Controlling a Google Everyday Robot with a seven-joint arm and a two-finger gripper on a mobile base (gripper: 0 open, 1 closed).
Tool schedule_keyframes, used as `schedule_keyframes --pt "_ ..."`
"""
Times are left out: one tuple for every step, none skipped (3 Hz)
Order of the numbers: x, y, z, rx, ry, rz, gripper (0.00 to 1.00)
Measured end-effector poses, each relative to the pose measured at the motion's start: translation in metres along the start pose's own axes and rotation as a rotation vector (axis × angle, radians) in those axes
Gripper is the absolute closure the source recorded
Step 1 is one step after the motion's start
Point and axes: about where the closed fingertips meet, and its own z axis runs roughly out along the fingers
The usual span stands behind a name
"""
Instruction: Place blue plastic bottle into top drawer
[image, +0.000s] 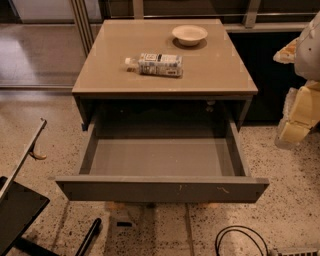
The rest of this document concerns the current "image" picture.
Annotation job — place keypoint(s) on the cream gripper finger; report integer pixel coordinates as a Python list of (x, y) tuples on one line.
[(289, 135)]

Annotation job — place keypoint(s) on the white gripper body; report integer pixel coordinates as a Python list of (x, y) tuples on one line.
[(308, 55)]

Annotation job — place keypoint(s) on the plastic bottle with label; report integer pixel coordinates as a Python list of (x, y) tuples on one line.
[(156, 64)]

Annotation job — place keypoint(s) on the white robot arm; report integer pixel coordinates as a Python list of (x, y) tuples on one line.
[(304, 53)]

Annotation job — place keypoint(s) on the grey cabinet with glossy top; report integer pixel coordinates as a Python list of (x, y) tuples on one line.
[(212, 70)]

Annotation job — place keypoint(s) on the open grey top drawer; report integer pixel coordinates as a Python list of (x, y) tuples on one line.
[(140, 160)]

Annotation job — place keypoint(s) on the white ceramic bowl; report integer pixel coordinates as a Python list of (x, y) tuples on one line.
[(189, 35)]

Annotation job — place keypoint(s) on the black rod on floor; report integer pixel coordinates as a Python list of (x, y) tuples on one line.
[(93, 231)]

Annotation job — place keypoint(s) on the yellow hook on frame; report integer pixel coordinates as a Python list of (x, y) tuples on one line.
[(34, 155)]

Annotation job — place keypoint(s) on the dark metal frame panel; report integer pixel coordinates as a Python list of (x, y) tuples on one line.
[(19, 205)]

